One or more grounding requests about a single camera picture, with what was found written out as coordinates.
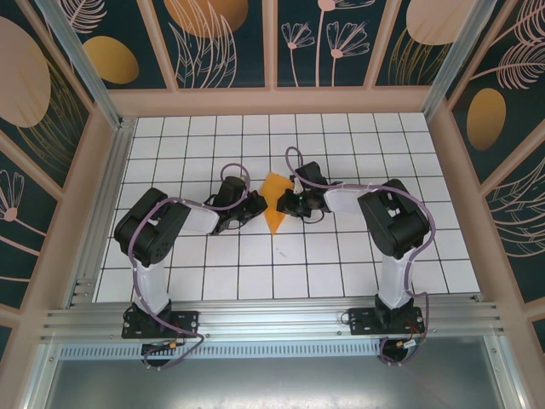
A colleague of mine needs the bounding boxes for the orange cloth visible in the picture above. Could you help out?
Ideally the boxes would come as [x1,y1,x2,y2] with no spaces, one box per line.
[260,171,295,237]

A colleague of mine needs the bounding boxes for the grey metal sheet panel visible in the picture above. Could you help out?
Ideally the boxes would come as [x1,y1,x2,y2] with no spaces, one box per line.
[24,336,530,409]

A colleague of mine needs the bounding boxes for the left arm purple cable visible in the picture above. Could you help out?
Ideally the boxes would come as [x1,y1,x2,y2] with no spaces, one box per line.
[127,162,253,372]

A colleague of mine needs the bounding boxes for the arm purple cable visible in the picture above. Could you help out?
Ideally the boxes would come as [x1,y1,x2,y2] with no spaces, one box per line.
[127,162,253,372]
[284,146,438,368]

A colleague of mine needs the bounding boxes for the long aluminium base rail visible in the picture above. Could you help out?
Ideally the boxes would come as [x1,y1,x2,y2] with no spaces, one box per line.
[39,293,507,344]

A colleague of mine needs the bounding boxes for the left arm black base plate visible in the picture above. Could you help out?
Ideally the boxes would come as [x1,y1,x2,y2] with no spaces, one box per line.
[122,309,202,340]

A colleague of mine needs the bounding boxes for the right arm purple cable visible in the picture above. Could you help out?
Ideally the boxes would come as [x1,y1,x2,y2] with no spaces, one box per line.
[284,146,438,368]

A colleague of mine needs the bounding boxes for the aluminium side rail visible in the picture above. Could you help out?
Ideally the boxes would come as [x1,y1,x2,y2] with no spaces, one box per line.
[65,118,138,308]

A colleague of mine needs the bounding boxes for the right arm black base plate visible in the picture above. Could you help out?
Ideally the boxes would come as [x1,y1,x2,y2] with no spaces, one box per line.
[348,306,427,338]

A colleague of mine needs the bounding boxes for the slotted grey cable duct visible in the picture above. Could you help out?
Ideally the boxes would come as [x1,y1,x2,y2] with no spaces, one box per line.
[58,343,387,360]

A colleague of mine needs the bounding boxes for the aluminium corner post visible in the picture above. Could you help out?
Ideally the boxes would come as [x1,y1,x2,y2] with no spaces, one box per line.
[421,0,499,117]
[33,0,125,130]

